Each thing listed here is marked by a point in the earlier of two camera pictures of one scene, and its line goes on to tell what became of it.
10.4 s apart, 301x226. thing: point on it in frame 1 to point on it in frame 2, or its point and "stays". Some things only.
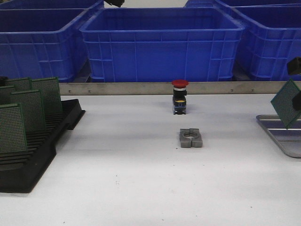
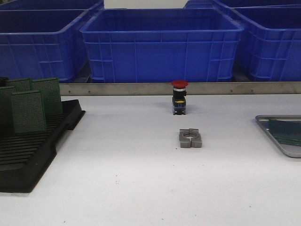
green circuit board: (50, 89) stays
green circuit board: (32, 105) stays
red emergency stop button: (179, 92) stays
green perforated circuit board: (282, 103) to (293, 141)
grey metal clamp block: (190, 137) stays
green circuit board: (12, 133) to (285, 132)
